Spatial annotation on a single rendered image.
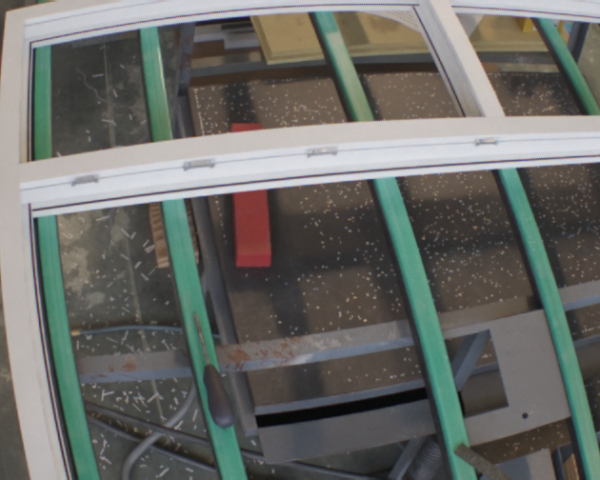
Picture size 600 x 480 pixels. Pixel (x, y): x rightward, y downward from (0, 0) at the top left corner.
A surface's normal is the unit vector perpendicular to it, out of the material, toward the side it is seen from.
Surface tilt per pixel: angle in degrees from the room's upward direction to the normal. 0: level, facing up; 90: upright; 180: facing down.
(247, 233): 0
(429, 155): 90
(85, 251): 0
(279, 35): 0
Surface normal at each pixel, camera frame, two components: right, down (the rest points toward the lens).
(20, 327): 0.10, -0.58
